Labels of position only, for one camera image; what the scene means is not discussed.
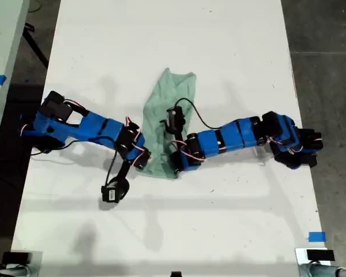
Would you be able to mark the pale green T-shirt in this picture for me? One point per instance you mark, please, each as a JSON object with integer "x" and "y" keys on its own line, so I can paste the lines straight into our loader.
{"x": 161, "y": 95}

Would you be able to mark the pale side bench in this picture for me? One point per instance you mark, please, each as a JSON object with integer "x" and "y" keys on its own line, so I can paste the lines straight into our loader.
{"x": 3, "y": 43}

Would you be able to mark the shiny metal plate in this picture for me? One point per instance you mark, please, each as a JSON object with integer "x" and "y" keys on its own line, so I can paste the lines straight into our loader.
{"x": 300, "y": 255}
{"x": 37, "y": 264}

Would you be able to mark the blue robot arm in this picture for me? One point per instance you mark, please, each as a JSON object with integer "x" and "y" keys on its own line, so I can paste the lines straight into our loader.
{"x": 242, "y": 134}
{"x": 89, "y": 128}

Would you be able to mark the grey blue object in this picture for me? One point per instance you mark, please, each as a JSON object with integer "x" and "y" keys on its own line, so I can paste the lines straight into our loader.
{"x": 8, "y": 271}
{"x": 320, "y": 270}

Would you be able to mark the small black box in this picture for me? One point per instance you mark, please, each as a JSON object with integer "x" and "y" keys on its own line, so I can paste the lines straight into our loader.
{"x": 16, "y": 257}
{"x": 320, "y": 255}

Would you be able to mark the black stand leg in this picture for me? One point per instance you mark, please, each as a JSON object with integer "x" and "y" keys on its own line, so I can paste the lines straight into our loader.
{"x": 36, "y": 46}

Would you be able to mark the blue tape strip on table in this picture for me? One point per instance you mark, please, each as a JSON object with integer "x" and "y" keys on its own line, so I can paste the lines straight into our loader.
{"x": 317, "y": 237}

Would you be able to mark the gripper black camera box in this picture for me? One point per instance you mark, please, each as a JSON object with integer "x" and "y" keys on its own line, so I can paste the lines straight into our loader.
{"x": 114, "y": 191}
{"x": 175, "y": 119}

